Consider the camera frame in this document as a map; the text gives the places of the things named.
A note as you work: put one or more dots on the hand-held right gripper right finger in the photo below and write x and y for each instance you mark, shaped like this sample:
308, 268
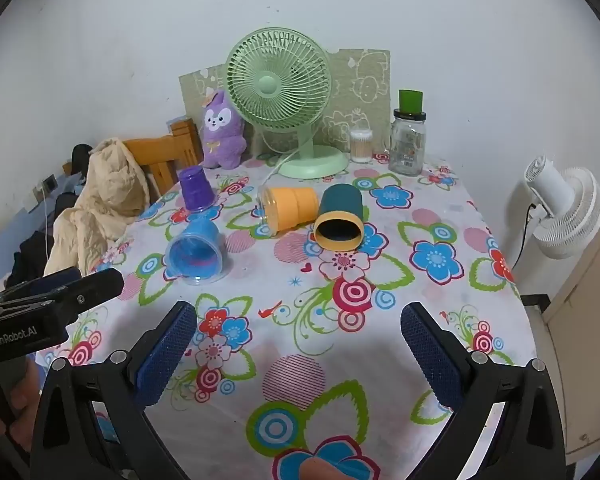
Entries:
430, 355

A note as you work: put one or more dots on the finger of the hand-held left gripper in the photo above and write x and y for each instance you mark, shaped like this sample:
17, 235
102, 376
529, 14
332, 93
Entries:
62, 277
97, 287

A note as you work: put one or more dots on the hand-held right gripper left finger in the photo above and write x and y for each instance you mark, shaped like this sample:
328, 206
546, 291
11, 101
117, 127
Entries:
165, 355

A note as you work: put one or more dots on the blue plastic cup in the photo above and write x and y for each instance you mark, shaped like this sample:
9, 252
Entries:
202, 235

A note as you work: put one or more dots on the teal cup with yellow rim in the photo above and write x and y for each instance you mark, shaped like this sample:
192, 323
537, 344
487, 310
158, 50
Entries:
340, 200

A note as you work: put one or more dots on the orange plastic cup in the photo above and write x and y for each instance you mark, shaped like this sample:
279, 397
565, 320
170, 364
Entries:
295, 205

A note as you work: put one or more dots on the purple plastic cup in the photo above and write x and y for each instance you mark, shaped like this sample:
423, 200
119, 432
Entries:
195, 190

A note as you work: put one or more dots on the person's left hand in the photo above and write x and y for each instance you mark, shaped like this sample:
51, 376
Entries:
24, 410

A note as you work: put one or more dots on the person's right hand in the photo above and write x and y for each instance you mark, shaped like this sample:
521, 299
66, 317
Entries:
320, 470

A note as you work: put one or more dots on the dark clothes pile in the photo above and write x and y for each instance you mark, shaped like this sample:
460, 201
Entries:
30, 260

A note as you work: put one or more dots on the beige cloth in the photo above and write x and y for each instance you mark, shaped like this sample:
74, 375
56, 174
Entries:
105, 190

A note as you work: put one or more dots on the floral tablecloth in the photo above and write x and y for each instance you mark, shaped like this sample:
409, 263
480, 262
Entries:
280, 340

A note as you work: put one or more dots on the wooden chair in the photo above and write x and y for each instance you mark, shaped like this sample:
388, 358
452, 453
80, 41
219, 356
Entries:
160, 152

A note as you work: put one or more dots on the beige cabinet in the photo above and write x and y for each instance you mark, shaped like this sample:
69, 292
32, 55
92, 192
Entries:
590, 310

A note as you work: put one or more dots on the purple plush toy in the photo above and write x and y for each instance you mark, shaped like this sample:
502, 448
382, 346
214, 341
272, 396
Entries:
220, 130

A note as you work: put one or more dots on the white clip fan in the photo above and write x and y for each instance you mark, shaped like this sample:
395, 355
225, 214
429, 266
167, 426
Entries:
575, 210

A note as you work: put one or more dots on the glass jar with green lid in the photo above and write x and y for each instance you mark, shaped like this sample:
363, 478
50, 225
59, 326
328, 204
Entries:
407, 145

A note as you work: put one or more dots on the cotton swab container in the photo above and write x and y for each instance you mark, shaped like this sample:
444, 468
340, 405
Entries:
361, 147

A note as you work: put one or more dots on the green desk fan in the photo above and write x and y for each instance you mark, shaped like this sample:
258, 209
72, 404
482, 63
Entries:
275, 85

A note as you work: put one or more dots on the green printed board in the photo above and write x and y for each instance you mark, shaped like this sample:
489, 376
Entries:
360, 90

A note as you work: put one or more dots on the wall socket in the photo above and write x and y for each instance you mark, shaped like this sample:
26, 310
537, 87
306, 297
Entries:
46, 184

